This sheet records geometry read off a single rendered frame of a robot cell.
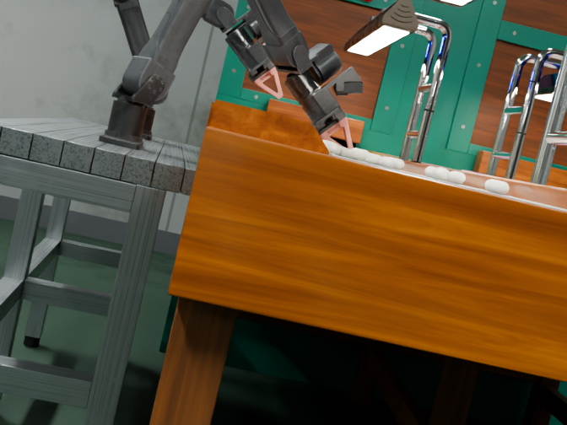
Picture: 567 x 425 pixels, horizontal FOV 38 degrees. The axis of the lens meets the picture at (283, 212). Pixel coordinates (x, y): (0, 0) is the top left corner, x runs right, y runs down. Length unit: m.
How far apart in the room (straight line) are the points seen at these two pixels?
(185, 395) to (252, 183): 0.23
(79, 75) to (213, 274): 3.86
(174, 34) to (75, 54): 3.06
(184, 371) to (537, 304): 0.35
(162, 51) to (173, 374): 0.82
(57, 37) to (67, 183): 3.38
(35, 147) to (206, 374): 0.54
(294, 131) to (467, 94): 1.94
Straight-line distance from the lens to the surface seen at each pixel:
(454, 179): 1.23
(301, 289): 0.77
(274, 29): 1.68
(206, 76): 4.57
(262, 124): 0.78
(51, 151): 1.26
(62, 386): 1.32
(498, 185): 1.18
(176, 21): 1.56
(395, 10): 1.86
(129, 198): 1.26
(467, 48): 2.72
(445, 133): 2.69
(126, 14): 2.13
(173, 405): 0.85
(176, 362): 0.84
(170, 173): 1.25
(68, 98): 4.60
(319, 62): 1.77
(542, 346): 0.84
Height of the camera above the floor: 0.74
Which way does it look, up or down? 5 degrees down
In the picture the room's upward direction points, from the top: 13 degrees clockwise
